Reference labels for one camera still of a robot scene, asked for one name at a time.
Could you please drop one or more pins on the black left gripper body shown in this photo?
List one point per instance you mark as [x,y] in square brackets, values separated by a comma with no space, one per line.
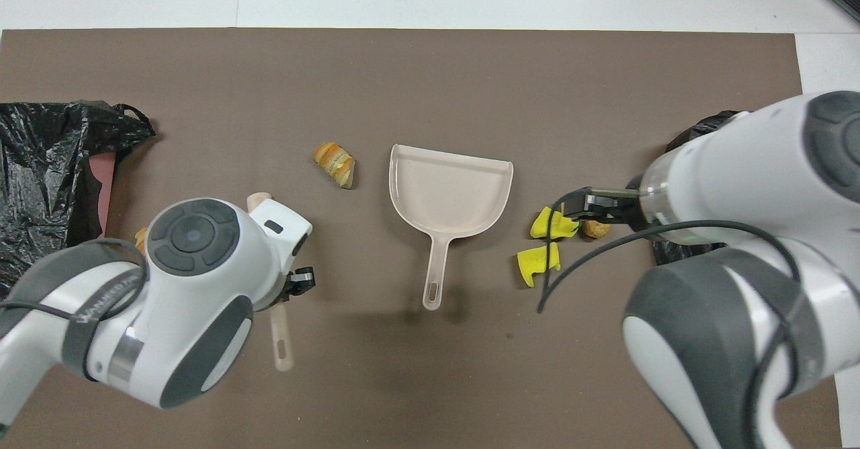
[289,289]

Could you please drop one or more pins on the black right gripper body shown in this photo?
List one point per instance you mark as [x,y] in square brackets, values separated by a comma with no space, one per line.
[615,207]

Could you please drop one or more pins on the brown cork lump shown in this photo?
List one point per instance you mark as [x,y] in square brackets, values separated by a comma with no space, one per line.
[596,229]

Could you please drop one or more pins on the beige hand brush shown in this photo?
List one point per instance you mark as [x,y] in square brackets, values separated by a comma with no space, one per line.
[282,328]

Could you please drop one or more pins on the orange striped croissant piece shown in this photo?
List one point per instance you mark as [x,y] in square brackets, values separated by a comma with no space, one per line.
[334,163]

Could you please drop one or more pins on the beige plastic dustpan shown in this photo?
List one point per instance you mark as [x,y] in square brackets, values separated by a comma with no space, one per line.
[450,193]

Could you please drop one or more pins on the pale croissant piece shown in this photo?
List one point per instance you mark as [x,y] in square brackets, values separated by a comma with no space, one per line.
[140,239]

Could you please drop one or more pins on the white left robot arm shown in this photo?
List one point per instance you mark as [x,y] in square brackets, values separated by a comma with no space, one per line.
[188,288]

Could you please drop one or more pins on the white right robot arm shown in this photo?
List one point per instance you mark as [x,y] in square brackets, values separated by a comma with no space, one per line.
[739,187]

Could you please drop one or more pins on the pink bin rim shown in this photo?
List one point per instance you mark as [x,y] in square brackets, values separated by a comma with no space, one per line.
[104,180]

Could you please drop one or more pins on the black trash bag pink bin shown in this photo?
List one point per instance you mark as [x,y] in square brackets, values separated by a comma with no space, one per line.
[33,167]

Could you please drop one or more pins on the brown table mat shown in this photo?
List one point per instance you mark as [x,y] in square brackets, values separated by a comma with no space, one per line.
[403,382]

